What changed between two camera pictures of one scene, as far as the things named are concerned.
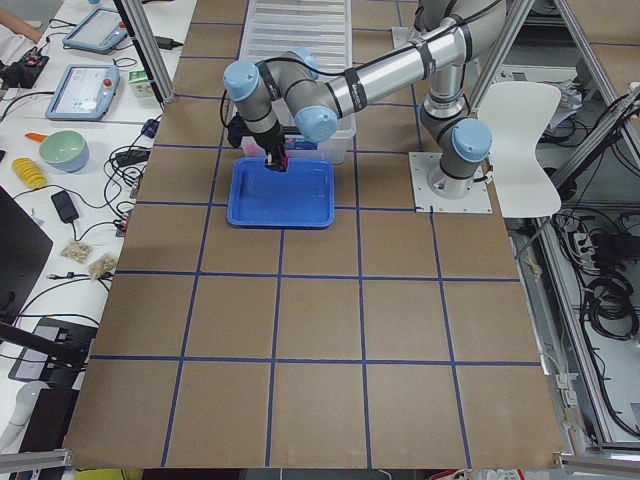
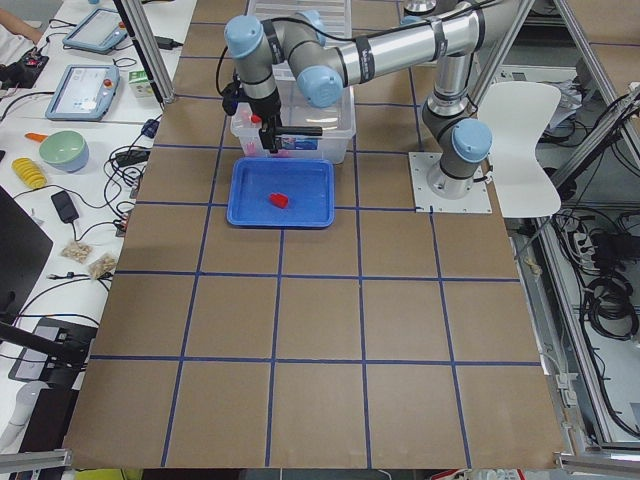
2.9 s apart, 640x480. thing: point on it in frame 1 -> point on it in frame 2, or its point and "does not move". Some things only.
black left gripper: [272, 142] -> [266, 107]
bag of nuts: [102, 265] does not move
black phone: [65, 206] does not move
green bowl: [65, 150] does not move
